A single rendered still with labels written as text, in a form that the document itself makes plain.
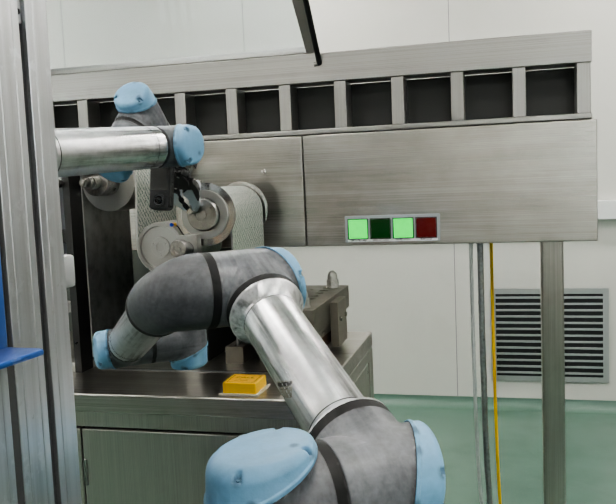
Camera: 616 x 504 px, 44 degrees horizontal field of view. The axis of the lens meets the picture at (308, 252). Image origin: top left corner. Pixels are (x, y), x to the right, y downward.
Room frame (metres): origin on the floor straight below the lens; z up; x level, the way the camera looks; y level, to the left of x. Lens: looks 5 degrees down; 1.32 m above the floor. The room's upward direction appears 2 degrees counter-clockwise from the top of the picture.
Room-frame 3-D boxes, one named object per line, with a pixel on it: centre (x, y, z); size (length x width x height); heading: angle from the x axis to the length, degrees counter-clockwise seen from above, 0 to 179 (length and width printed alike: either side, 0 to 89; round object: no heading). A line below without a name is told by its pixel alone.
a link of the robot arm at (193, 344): (1.50, 0.26, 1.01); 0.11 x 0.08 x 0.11; 114
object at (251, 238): (1.89, 0.15, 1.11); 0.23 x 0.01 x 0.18; 165
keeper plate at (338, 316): (1.89, -0.07, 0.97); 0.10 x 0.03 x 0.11; 165
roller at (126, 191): (1.97, 0.44, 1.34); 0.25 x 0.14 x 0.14; 165
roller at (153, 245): (1.93, 0.32, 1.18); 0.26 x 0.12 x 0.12; 165
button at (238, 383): (1.52, 0.14, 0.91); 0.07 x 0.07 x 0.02; 75
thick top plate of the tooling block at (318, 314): (1.90, 0.02, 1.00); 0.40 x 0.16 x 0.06; 165
